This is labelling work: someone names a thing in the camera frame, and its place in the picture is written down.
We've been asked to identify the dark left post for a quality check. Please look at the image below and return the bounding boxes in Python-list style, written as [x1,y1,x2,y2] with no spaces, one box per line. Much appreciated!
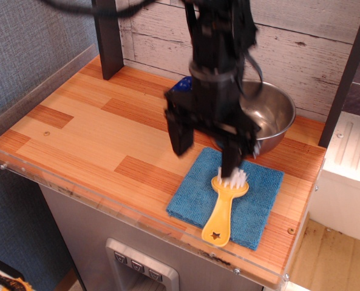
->
[94,16,124,80]

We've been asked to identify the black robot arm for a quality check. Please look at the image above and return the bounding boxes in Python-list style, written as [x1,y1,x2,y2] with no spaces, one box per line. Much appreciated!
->
[165,1,260,178]

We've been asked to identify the blue folded cloth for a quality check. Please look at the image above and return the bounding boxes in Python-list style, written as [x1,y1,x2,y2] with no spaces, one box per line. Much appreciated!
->
[166,147,284,250]

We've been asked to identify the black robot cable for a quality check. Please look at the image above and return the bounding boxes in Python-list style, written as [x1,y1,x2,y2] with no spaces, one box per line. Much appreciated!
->
[39,0,156,18]

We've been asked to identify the silver dispenser panel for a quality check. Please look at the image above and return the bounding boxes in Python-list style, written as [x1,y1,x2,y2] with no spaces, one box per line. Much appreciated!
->
[106,238,180,290]

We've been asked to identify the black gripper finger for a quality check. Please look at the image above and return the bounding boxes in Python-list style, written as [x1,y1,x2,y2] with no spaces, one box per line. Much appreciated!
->
[221,136,246,178]
[167,116,194,156]

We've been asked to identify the yellow object bottom left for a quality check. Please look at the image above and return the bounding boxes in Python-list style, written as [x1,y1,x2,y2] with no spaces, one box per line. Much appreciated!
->
[0,277,33,291]

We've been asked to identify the clear acrylic guard rail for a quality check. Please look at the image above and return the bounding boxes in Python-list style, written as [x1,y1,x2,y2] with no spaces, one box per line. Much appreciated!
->
[0,144,290,289]

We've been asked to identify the yellow scrubber brush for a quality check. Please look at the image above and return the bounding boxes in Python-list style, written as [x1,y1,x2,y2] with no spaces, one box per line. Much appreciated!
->
[202,167,249,247]

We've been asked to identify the stainless steel bowl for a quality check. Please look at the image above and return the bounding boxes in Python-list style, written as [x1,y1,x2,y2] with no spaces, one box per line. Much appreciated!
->
[239,80,296,156]

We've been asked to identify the dark right post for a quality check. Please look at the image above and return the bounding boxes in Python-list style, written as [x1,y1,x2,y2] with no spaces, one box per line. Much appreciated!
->
[318,25,360,148]

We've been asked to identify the dark post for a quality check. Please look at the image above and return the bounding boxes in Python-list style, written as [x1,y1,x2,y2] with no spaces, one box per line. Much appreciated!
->
[94,16,124,80]
[318,25,360,148]

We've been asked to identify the white toy sink unit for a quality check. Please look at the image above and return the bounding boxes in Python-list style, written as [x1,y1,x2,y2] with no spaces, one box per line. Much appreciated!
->
[308,45,360,246]

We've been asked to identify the blue toy grapes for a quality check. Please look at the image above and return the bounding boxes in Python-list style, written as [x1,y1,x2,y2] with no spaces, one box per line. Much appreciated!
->
[171,76,192,92]

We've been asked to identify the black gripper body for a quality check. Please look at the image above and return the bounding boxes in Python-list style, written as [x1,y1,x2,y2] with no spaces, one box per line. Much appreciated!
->
[165,62,260,152]

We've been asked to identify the grey toy fridge cabinet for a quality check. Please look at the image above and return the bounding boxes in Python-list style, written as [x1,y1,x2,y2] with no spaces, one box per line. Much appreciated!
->
[41,186,263,290]

